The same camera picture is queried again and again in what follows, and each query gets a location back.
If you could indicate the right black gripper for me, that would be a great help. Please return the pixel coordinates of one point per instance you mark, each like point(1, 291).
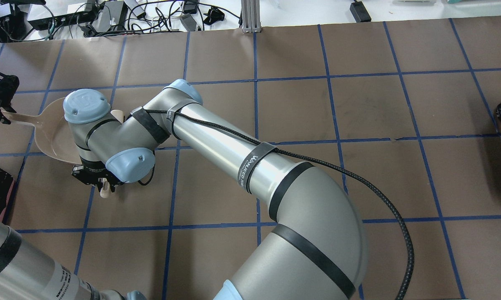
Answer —
point(90, 171)

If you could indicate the beige plastic dustpan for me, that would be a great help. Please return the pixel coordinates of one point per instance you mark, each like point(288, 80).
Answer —
point(53, 136)

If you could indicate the white hand brush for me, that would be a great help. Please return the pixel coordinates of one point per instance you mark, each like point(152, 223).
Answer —
point(106, 187)

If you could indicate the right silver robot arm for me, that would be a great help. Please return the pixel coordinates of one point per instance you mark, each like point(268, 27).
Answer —
point(318, 248)

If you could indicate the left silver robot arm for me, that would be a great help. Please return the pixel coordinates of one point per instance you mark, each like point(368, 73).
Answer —
point(27, 273)

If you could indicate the black power strip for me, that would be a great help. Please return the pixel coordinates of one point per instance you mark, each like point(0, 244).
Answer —
point(60, 12)

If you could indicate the black power adapter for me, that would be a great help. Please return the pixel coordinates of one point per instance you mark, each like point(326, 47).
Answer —
point(359, 12)

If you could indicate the aluminium frame post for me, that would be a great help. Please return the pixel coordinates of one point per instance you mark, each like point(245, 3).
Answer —
point(250, 16)

